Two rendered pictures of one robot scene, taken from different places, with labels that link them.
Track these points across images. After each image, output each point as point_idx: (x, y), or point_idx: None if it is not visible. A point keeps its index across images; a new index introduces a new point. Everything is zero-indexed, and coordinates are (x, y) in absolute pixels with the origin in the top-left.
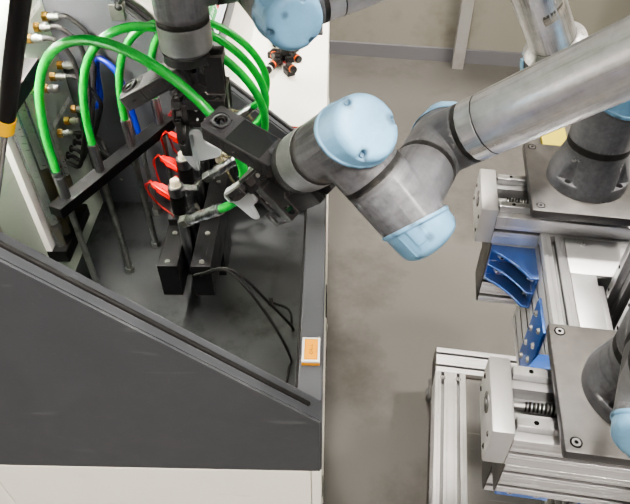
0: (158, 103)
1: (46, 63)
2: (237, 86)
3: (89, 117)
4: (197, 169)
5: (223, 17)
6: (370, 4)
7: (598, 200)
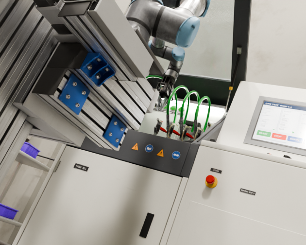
0: (201, 133)
1: (175, 98)
2: (214, 129)
3: (183, 124)
4: (157, 109)
5: (275, 143)
6: (153, 37)
7: None
